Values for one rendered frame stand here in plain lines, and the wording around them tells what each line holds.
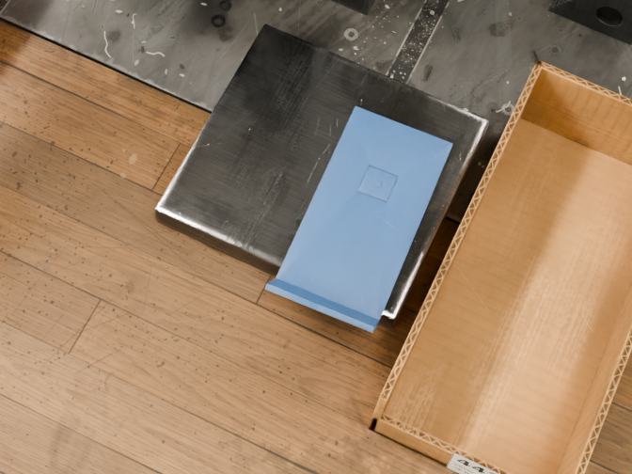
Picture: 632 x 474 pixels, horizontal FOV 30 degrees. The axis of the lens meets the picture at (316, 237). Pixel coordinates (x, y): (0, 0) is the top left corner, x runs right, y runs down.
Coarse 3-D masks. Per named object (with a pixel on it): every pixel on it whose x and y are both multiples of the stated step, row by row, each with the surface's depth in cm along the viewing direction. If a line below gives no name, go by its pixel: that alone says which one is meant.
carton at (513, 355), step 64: (512, 128) 74; (576, 128) 80; (512, 192) 79; (576, 192) 79; (448, 256) 70; (512, 256) 77; (576, 256) 78; (448, 320) 75; (512, 320) 76; (576, 320) 76; (448, 384) 74; (512, 384) 74; (576, 384) 74; (448, 448) 69; (512, 448) 72; (576, 448) 69
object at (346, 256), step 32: (352, 128) 78; (384, 128) 78; (352, 160) 77; (384, 160) 78; (416, 160) 78; (320, 192) 76; (352, 192) 76; (416, 192) 77; (320, 224) 75; (352, 224) 76; (384, 224) 76; (416, 224) 76; (288, 256) 74; (320, 256) 75; (352, 256) 75; (384, 256) 75; (288, 288) 72; (320, 288) 74; (352, 288) 74; (384, 288) 74; (352, 320) 70
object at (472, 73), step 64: (0, 0) 84; (64, 0) 84; (128, 0) 84; (192, 0) 85; (256, 0) 85; (320, 0) 85; (384, 0) 85; (448, 0) 86; (512, 0) 86; (128, 64) 82; (192, 64) 82; (384, 64) 83; (448, 64) 84; (512, 64) 84; (576, 64) 84
